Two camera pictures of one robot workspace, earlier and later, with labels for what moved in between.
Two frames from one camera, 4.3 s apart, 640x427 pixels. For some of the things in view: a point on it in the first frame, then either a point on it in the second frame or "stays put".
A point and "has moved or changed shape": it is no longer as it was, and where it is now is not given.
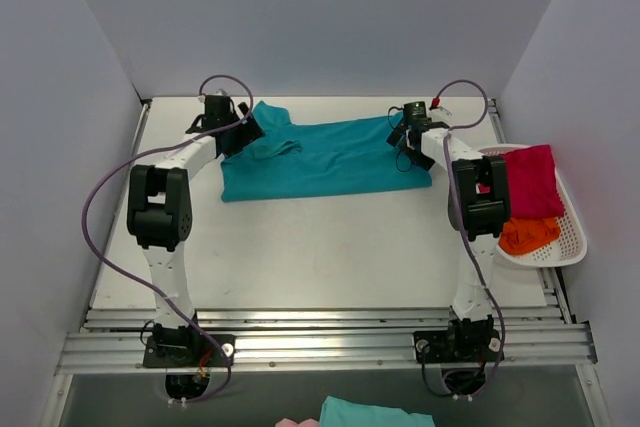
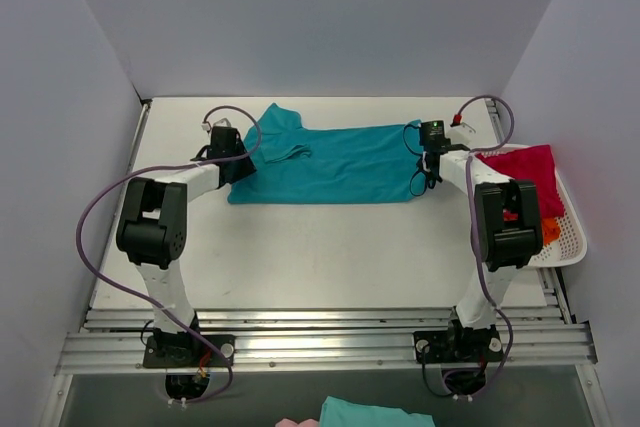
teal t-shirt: [319, 156] has moved or changed shape
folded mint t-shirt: [336, 412] stays put
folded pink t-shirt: [309, 422] stays put
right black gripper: [406, 145] → [426, 167]
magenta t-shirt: [533, 185] stays put
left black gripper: [245, 129] → [244, 167]
